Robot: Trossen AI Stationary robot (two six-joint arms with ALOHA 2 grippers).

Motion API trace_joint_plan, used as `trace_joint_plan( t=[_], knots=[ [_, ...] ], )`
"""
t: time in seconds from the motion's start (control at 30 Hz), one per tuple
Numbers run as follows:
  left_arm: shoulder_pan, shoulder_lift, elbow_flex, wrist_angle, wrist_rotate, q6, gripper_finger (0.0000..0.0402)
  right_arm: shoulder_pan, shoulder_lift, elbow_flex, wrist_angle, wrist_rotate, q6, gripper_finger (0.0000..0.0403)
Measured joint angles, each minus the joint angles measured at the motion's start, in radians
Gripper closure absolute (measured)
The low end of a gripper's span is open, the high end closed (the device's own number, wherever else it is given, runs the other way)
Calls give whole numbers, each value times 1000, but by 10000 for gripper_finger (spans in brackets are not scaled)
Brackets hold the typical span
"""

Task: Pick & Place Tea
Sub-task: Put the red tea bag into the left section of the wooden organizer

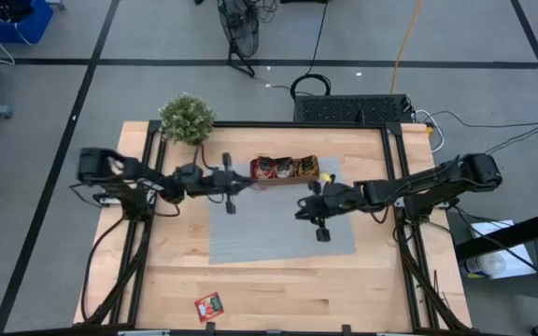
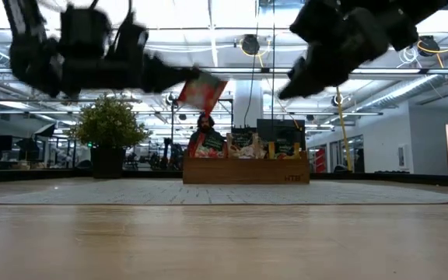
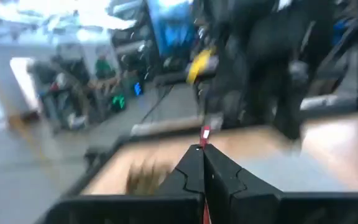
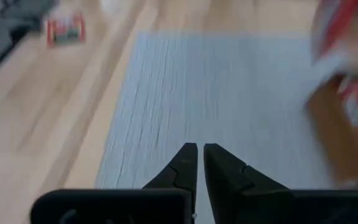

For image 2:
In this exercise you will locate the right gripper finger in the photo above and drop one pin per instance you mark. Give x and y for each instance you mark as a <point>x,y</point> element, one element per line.
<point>302,88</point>

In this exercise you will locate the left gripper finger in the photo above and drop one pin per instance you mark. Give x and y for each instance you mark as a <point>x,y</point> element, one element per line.
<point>169,75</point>

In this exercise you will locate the brown vanilla tea bag sachet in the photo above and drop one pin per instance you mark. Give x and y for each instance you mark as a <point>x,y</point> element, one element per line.
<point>245,145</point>

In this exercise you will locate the wooden compartment tray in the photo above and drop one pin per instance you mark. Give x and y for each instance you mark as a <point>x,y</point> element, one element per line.
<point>243,173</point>

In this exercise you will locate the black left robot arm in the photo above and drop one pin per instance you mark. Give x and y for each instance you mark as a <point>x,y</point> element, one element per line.
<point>33,58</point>

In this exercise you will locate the green potted artificial plant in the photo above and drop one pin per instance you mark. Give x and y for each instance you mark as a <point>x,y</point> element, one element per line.
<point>109,124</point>

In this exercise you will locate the person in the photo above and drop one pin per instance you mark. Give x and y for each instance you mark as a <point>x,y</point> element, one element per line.
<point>206,124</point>

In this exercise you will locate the red object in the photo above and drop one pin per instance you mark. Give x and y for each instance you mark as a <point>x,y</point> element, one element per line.
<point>320,159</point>

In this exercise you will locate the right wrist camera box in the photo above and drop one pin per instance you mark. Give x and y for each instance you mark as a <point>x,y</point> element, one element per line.
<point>317,21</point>

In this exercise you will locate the black metal frame stand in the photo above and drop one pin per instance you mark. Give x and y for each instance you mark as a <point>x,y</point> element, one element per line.
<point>172,128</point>

